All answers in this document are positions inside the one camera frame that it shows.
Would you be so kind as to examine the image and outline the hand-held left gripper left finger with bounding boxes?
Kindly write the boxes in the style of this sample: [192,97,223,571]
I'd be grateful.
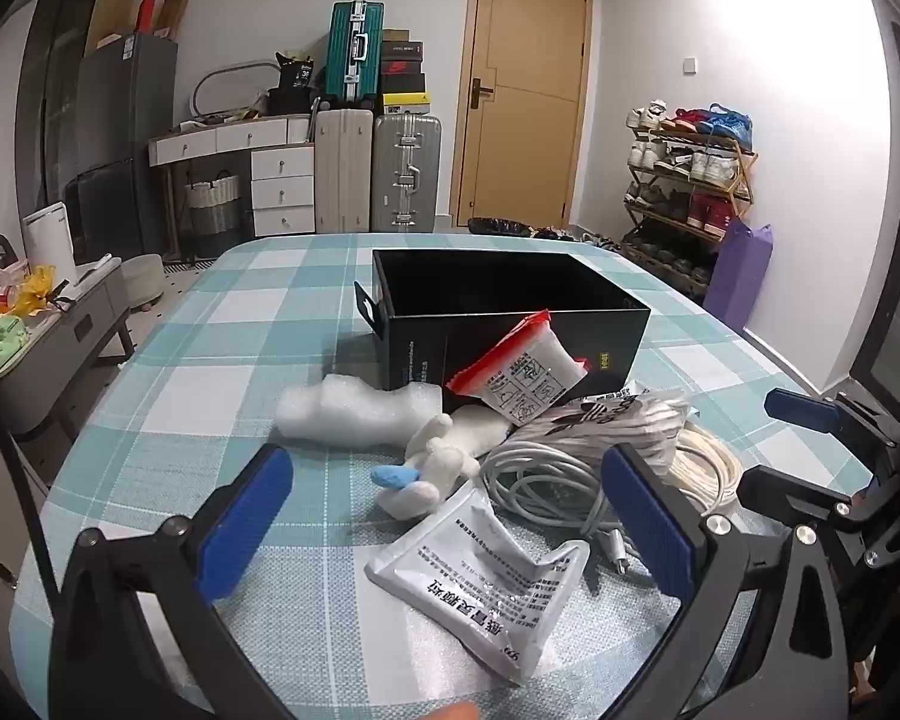
[49,442,295,720]

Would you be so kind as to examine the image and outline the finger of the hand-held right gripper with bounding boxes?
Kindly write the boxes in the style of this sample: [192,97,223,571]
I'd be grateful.
[735,465,878,537]
[765,388,900,466]

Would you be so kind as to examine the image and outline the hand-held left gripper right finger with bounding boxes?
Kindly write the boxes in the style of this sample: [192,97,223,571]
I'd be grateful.
[600,442,852,720]

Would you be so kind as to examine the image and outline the clear bag of white laces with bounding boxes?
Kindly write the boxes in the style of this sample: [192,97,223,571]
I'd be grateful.
[510,382,692,485]

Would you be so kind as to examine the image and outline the white charging cable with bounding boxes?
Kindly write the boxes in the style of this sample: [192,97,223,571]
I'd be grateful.
[480,439,632,575]

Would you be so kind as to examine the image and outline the white bubble wrap piece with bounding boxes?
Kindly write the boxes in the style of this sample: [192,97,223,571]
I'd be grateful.
[274,379,445,452]

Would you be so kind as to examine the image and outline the red and white packet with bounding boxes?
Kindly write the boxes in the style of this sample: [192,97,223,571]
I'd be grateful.
[446,309,590,427]

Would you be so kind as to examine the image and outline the silver medicine packet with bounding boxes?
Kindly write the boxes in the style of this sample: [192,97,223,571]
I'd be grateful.
[365,481,592,685]

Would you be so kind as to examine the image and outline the white plush toy blue foot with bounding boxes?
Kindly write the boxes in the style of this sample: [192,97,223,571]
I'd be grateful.
[370,405,512,520]

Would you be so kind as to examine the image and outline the black cardboard box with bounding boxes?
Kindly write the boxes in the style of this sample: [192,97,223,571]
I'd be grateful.
[354,247,652,400]

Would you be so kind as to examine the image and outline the purple bag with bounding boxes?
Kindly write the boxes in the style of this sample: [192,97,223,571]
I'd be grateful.
[701,219,773,332]

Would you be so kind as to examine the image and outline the grey side table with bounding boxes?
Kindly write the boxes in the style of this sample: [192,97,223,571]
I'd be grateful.
[0,255,136,440]

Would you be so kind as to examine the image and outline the wooden shoe rack with shoes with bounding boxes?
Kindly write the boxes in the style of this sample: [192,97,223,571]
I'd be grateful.
[624,99,755,287]

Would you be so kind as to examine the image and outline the round grey stool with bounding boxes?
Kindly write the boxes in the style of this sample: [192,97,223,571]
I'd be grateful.
[120,255,168,313]

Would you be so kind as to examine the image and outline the grey dotted floor mat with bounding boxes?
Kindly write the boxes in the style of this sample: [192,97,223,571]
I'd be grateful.
[131,259,220,331]

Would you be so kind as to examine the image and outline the shoes on floor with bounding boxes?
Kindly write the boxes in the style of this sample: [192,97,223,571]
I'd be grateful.
[532,225,623,253]

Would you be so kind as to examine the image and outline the green snack pack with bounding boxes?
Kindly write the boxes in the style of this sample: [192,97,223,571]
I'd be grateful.
[0,315,31,374]

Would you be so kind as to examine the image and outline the yellow wrapper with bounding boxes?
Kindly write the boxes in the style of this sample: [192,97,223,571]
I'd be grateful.
[15,266,70,317]

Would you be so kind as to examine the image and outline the white and grey woven basket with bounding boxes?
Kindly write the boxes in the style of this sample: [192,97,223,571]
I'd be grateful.
[185,172,242,242]

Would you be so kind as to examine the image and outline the white desk with drawers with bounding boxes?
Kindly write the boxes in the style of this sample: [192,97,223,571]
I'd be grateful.
[148,114,317,257]

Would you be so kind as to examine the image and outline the black slippers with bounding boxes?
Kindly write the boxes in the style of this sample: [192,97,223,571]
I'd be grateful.
[469,216,532,239]

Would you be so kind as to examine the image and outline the white air purifier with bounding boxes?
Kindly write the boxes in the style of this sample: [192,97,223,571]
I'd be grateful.
[22,202,78,286]

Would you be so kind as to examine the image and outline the beige suitcase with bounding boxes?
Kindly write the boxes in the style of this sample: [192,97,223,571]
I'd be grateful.
[313,109,376,233]

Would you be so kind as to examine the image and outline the silver suitcase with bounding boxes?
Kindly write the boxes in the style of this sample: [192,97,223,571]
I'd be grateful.
[371,114,443,233]

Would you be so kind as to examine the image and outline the yellow wooden door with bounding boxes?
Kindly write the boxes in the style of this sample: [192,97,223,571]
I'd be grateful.
[450,0,595,230]

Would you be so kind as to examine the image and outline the grey refrigerator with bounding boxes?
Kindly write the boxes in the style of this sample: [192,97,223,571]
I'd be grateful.
[66,34,179,257]

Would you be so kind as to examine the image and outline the oval white framed mirror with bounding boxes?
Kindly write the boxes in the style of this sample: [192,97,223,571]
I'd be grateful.
[193,60,282,119]

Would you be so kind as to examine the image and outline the black paper bag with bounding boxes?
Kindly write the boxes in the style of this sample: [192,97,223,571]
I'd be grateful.
[274,51,317,91]

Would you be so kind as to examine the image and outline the teal suitcase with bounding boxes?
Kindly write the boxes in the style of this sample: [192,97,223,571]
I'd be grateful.
[325,1,385,107]

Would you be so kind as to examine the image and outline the dark tall cabinet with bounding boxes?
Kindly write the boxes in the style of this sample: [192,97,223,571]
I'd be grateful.
[13,0,113,203]

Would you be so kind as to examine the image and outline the brown cardboard box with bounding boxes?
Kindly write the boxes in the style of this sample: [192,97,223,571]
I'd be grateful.
[154,0,191,42]

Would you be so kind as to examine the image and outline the flat brown cardboard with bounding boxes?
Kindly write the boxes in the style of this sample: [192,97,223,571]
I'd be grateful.
[84,0,143,57]

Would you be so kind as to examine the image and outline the cream rope coil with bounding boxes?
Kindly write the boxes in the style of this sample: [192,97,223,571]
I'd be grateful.
[671,420,745,522]

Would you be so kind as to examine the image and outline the black cable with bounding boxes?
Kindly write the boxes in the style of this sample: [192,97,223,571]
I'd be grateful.
[0,367,72,616]

